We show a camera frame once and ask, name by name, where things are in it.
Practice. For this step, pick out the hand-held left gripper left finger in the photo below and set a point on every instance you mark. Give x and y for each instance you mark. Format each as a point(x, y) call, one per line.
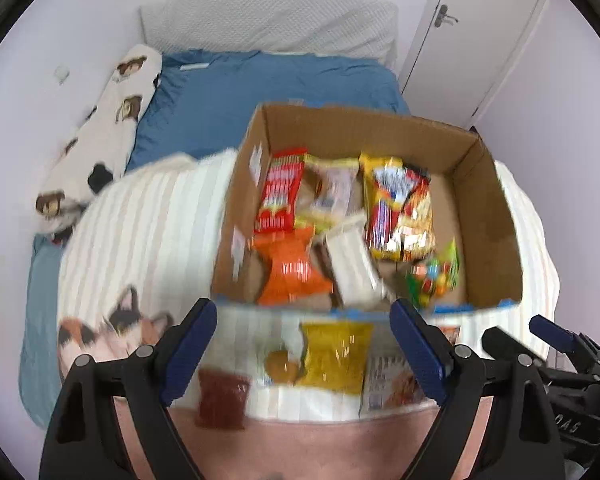
point(190, 352)

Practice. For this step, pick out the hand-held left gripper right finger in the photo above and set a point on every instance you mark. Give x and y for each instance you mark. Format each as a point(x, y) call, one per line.
point(420, 352)

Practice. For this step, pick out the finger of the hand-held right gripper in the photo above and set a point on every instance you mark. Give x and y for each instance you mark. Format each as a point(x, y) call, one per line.
point(560, 335)
point(500, 341)

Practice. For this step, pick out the green candy packet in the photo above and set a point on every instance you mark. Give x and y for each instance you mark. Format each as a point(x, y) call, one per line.
point(432, 277)

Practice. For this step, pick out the white wafer packet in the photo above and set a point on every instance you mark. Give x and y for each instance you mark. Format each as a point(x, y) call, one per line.
point(352, 260)

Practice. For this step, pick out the orange snack packet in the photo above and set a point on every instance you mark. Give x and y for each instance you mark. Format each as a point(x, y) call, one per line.
point(290, 270)

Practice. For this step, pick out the yellow red noodle snack packet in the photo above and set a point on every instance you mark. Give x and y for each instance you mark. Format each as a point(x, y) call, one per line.
point(397, 205)

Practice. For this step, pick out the clear yellow-edged snack packet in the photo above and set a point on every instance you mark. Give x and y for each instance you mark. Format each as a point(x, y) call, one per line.
point(330, 190)

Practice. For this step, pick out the long red snack packet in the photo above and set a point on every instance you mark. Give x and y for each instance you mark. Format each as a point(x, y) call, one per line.
point(280, 190)

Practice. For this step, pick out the cardboard box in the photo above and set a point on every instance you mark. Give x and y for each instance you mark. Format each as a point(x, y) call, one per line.
point(355, 130)

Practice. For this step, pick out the panda print snack packet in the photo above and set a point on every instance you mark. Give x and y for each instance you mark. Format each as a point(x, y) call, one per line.
point(450, 335)

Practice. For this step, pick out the white cookie packet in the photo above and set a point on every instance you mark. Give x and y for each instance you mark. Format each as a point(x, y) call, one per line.
point(387, 385)

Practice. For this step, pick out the dark red snack packet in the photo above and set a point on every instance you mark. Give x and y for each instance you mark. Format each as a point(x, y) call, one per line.
point(222, 400)

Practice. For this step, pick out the round orange wrapped snack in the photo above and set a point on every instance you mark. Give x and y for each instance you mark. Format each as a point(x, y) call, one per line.
point(282, 365)

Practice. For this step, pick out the cat print blanket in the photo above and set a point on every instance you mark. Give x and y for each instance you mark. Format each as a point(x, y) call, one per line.
point(150, 240)

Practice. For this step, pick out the teal blanket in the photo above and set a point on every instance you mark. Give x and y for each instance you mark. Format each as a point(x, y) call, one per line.
point(42, 335)

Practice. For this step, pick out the bear print pillow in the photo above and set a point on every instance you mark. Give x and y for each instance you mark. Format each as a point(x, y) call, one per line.
point(110, 135)

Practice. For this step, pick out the white fabric label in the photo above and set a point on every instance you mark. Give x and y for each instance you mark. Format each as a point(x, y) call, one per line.
point(195, 66)

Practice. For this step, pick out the white door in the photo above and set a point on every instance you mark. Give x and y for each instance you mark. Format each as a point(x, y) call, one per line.
point(480, 45)

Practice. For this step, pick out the white padded headboard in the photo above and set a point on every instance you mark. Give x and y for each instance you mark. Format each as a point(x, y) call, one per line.
point(270, 22)

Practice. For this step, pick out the white wall socket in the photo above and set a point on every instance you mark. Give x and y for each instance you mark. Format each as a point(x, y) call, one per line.
point(62, 74)

